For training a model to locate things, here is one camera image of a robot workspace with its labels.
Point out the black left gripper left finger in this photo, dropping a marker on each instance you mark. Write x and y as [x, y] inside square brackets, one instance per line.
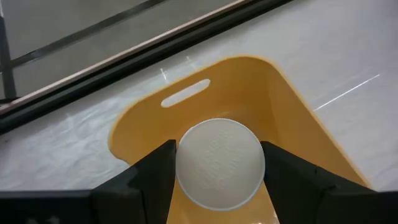
[146, 186]

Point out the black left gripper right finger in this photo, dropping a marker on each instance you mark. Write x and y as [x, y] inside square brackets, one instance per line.
[298, 189]

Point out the wooden table border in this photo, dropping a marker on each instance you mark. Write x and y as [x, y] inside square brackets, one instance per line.
[124, 53]

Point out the orange pill bottle white cap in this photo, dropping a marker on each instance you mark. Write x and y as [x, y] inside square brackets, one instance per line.
[220, 164]

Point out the yellow plastic bin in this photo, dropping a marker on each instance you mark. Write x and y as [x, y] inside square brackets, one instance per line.
[248, 93]

